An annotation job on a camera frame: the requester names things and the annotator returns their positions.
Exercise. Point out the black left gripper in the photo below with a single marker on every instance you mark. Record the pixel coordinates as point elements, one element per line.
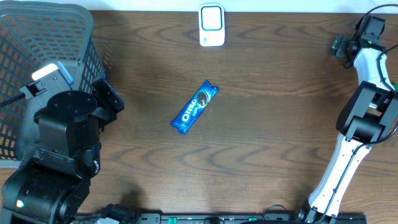
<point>104,111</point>

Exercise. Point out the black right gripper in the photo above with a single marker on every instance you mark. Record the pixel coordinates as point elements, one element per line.
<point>342,42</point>

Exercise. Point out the blue Oreo cookie pack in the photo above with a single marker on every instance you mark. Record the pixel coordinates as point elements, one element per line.
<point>194,108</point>

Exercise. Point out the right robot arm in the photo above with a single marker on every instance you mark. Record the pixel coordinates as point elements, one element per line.
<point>368,118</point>

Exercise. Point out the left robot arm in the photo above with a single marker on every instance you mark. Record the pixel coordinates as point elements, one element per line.
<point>53,179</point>

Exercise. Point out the white barcode scanner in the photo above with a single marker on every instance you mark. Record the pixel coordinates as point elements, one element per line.
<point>211,25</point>

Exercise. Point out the grey plastic shopping basket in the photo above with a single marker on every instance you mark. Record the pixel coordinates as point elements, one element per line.
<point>33,35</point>

